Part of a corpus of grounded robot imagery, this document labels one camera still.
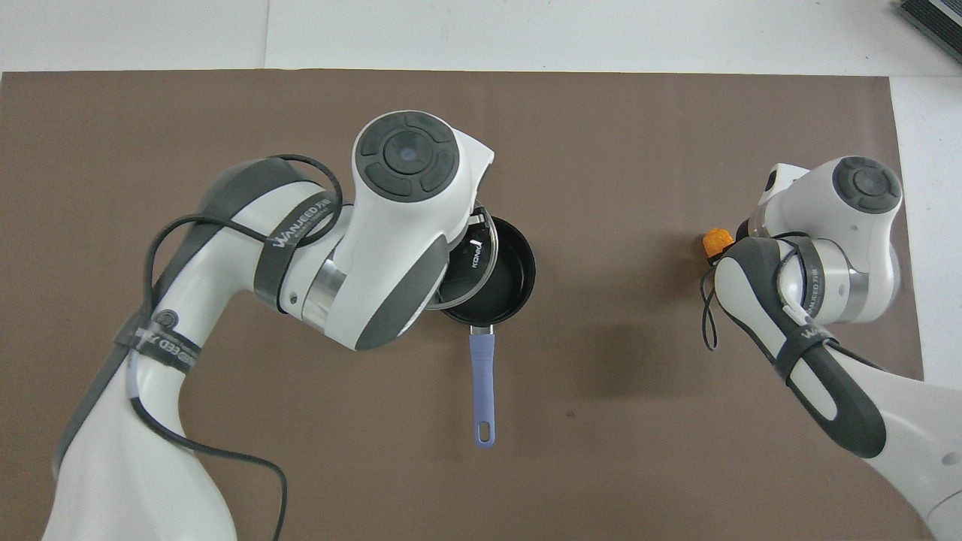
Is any glass lid with blue knob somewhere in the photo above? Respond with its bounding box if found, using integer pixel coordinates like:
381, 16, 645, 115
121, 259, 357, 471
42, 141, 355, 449
432, 201, 499, 310

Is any dark ribbed box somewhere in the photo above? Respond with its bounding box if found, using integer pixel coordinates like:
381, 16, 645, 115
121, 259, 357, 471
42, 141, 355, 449
894, 0, 962, 44

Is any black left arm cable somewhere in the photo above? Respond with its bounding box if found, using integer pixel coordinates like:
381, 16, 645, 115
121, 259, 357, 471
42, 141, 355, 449
124, 154, 346, 541

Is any black pot with blue handle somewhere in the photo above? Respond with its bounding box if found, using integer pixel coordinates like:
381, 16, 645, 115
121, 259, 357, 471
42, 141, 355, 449
440, 218, 537, 450

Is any brown table mat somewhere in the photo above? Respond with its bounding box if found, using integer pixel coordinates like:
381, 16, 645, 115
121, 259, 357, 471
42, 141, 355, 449
0, 70, 944, 541

